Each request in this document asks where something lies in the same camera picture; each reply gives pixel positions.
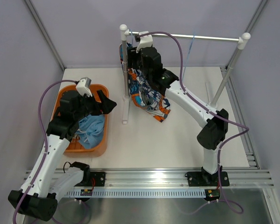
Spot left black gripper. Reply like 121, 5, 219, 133
74, 90, 116, 121

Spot light blue shorts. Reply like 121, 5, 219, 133
76, 115, 105, 149

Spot patterned orange blue shorts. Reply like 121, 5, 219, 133
126, 43, 171, 122

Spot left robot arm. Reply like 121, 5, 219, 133
8, 90, 117, 221

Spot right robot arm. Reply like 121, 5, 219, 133
127, 47, 229, 186

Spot orange plastic basket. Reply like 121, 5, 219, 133
51, 84, 110, 157

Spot metal clothes rack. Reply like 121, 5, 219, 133
119, 24, 251, 127

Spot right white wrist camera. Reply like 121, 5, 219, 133
135, 31, 153, 53

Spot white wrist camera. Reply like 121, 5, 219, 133
135, 31, 153, 53
76, 77, 92, 97

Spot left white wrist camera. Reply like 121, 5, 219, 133
76, 77, 92, 97

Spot white slotted cable duct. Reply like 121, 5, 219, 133
64, 189, 206, 198

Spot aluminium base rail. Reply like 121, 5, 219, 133
22, 169, 275, 189

